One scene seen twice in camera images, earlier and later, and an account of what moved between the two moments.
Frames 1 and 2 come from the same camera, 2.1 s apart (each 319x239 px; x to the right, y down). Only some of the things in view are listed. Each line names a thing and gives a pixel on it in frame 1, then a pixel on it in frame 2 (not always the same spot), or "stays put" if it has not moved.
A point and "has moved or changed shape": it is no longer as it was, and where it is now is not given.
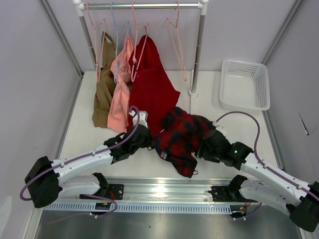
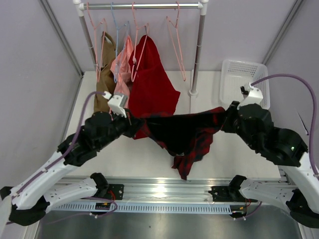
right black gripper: x=205 y=155 to x=230 y=113
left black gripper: x=147 y=143 to x=130 y=129
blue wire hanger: x=122 y=34 stays put
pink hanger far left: x=99 y=31 stays put
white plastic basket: x=244 y=85 stays put
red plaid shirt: x=179 y=139 has moved or changed shape
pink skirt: x=118 y=104 stays put
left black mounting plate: x=115 y=191 stays put
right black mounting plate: x=231 y=193 stays put
